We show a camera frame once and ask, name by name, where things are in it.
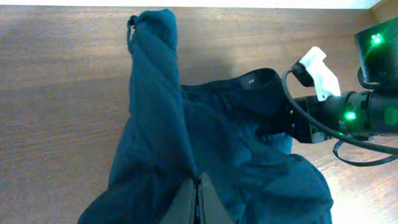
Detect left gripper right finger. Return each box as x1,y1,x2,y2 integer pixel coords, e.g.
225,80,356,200
198,173,234,224

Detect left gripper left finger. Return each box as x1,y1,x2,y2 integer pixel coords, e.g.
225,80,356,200
160,179,196,224

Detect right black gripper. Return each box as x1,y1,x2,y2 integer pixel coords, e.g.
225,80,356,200
287,93,348,144

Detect navy blue shorts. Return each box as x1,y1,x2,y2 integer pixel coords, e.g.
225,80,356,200
78,9,333,223

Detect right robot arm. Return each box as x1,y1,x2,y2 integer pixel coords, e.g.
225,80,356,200
292,18,397,141

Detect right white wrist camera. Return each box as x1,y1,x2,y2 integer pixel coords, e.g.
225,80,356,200
292,46,341,101

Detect right black cable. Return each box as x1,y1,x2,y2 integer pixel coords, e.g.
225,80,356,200
281,68,398,167

